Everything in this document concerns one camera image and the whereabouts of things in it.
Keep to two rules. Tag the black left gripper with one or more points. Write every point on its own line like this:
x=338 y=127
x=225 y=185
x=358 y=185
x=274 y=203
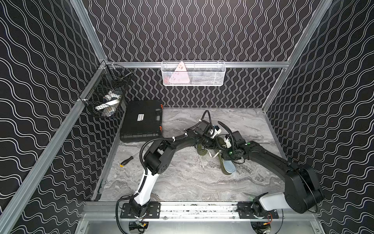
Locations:
x=206 y=140

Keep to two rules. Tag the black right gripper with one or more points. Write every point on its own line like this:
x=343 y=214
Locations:
x=224 y=155

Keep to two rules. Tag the green shoe one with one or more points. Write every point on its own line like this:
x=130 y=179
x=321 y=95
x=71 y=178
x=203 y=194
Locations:
x=202 y=151
x=221 y=142

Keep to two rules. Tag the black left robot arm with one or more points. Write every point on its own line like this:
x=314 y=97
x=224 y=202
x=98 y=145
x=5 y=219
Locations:
x=156 y=156

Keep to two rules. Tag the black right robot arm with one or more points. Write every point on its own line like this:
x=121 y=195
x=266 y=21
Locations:
x=302 y=189

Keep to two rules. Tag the pink triangle card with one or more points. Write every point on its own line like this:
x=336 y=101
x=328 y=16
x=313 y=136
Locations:
x=180 y=75

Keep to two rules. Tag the black tool case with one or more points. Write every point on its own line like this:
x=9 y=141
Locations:
x=142 y=121

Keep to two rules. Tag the white items in black basket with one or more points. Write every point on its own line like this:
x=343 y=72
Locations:
x=110 y=104

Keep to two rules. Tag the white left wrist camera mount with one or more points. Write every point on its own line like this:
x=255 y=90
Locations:
x=216 y=131

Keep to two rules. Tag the white wire basket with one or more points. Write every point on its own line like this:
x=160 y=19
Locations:
x=201 y=73

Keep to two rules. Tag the screwdriver black yellow handle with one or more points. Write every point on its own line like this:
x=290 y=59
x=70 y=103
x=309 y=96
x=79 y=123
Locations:
x=126 y=161

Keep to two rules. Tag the black wire basket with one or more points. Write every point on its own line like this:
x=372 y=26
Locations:
x=113 y=78

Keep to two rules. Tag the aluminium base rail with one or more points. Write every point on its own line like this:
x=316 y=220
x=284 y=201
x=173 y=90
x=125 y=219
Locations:
x=207 y=211

